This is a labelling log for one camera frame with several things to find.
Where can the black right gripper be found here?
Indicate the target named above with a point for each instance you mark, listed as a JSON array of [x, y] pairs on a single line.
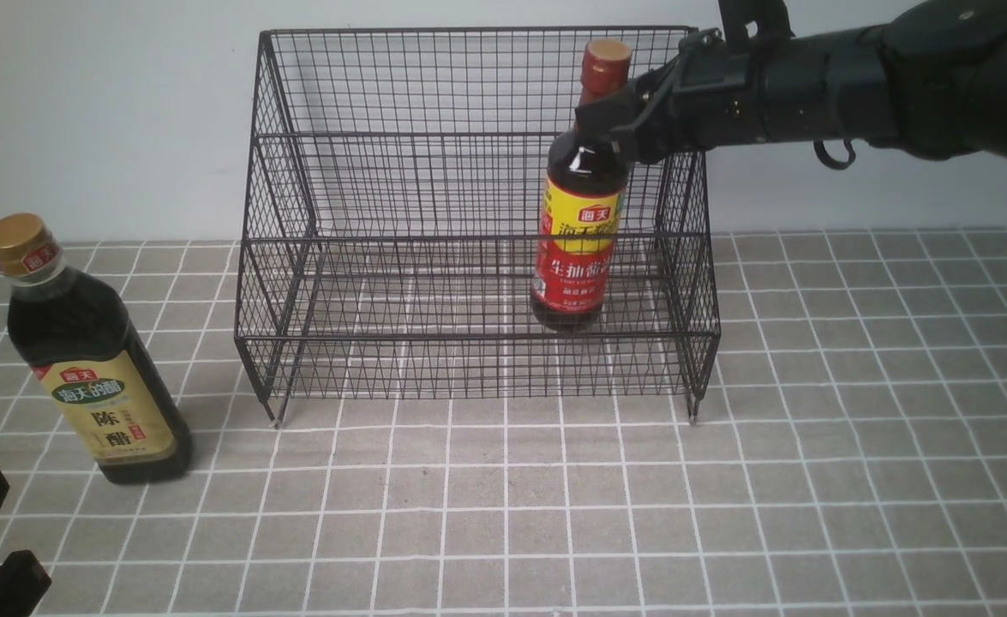
[[709, 96]]

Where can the soy sauce bottle red neck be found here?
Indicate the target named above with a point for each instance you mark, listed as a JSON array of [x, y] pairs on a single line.
[[580, 212]]

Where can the vinegar bottle gold cap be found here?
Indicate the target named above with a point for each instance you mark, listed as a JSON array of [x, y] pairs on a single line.
[[76, 336]]

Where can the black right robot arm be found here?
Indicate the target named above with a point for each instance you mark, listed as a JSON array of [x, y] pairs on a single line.
[[931, 83]]

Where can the grey checkered tablecloth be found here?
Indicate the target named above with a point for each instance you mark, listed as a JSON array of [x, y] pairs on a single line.
[[850, 460]]

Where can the black wire mesh shelf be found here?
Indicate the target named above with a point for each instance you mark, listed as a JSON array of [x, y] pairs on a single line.
[[391, 222]]

